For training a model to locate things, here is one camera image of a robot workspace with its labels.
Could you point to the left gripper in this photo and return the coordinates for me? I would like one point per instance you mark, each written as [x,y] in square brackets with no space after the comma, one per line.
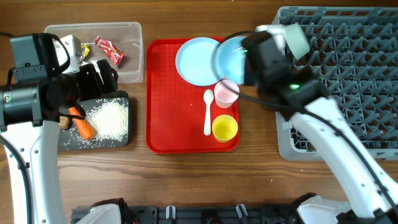
[94,86]

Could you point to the yellow silver wrapper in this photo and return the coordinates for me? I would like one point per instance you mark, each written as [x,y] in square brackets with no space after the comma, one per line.
[84,51]

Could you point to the brown food scrap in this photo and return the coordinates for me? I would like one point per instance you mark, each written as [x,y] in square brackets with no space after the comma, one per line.
[64,122]

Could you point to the orange carrot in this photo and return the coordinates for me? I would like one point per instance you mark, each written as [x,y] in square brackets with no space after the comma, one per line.
[84,128]

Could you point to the white rice pile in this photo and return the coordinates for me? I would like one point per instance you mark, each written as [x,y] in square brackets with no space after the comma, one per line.
[109,119]

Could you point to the red snack wrapper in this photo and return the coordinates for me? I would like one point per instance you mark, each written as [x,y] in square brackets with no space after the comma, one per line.
[113,52]

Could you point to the light blue plate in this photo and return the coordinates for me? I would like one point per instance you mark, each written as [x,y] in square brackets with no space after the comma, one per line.
[193,61]

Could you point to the pink cup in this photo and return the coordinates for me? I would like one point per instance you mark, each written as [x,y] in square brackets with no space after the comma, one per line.
[226,93]

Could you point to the yellow cup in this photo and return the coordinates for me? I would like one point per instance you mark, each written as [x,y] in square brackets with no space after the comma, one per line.
[224,128]

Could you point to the blue bowl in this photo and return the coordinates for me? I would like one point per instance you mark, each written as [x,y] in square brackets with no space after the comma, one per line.
[230,60]

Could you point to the green bowl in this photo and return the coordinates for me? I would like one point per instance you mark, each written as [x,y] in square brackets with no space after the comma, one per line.
[296,41]

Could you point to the white tissue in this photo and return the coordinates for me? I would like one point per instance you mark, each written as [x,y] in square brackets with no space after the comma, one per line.
[94,63]

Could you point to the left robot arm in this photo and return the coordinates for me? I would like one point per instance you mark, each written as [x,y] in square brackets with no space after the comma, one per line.
[37,87]

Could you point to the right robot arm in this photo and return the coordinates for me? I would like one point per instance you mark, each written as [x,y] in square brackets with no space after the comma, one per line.
[306,103]

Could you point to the black waste tray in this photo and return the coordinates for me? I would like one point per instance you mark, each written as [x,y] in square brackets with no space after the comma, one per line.
[102,146]

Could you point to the clear plastic waste bin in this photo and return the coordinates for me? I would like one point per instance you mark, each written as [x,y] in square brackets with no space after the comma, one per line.
[125,35]

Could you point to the grey dishwasher rack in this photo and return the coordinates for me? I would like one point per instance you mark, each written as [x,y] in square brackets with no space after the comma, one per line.
[353,52]

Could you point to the red serving tray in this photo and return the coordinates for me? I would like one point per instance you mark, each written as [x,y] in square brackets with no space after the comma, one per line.
[175,109]

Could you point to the white plastic spoon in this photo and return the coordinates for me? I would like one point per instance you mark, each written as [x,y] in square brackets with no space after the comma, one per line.
[208,98]

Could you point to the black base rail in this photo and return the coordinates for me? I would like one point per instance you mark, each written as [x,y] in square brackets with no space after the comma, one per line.
[275,213]

